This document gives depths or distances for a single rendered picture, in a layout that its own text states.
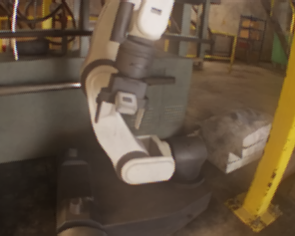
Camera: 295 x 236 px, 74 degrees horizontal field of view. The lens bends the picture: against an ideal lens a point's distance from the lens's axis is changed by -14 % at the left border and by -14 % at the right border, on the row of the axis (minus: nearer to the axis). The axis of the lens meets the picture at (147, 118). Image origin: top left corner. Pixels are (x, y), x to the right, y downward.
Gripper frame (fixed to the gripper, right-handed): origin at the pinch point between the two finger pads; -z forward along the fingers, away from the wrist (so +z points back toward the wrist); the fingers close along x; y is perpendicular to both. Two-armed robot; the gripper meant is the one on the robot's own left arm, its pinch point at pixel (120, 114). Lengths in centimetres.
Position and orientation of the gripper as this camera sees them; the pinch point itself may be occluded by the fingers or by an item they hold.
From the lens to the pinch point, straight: 56.0
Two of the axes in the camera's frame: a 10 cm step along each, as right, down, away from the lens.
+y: 3.0, 3.9, -8.7
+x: -9.1, -1.4, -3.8
